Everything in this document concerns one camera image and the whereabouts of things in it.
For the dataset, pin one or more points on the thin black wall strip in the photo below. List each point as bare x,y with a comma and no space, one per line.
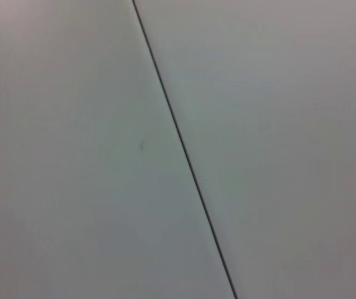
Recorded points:
184,149

